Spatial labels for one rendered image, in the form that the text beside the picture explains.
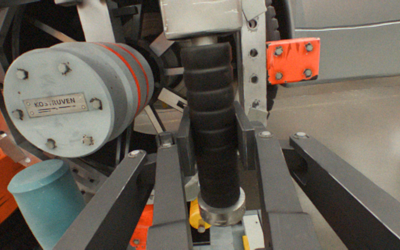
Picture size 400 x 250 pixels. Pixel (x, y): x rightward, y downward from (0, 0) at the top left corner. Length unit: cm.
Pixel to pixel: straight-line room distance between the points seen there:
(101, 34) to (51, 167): 23
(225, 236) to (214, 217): 68
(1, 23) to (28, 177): 29
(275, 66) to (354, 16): 40
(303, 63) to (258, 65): 8
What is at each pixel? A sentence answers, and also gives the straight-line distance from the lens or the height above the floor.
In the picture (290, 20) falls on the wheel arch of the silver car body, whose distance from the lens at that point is 66.
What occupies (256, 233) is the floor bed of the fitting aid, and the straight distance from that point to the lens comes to 108.
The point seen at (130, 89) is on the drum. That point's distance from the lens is 28.
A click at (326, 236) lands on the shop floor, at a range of 123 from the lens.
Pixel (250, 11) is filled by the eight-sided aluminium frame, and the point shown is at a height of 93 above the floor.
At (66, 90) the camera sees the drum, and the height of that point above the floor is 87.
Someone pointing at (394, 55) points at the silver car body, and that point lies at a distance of 83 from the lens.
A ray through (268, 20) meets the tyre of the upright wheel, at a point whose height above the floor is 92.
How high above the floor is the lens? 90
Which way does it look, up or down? 21 degrees down
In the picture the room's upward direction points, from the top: 7 degrees counter-clockwise
